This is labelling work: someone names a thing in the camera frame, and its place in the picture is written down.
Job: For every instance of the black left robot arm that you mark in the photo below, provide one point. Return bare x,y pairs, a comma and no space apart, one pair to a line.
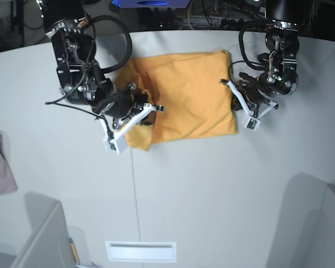
283,20

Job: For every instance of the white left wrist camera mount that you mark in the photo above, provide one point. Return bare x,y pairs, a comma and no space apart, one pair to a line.
251,119

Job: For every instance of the yellow T-shirt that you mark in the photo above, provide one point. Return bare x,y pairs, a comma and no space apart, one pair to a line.
188,86

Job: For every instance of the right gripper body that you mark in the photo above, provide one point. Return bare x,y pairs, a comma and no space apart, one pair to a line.
122,104

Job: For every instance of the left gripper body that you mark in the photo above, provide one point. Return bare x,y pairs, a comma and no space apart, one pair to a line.
254,93

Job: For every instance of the purple box with blue oval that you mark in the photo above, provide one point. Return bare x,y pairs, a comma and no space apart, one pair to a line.
153,3

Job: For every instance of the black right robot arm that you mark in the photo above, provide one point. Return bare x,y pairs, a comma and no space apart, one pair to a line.
82,80

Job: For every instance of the grey left bin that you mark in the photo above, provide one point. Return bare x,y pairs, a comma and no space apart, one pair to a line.
49,243

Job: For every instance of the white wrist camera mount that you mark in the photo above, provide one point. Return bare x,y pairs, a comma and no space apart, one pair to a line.
116,141
251,119

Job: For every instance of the grey bin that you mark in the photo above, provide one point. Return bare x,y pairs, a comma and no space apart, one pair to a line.
321,252
49,243

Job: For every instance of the wooden pencil in bin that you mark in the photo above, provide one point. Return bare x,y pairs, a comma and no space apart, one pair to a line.
75,254

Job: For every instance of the white table slot plate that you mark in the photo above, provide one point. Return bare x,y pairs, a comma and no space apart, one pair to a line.
141,251

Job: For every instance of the grey right bin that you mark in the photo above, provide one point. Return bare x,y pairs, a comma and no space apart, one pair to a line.
321,252

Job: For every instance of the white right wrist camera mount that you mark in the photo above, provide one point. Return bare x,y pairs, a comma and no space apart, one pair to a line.
116,141

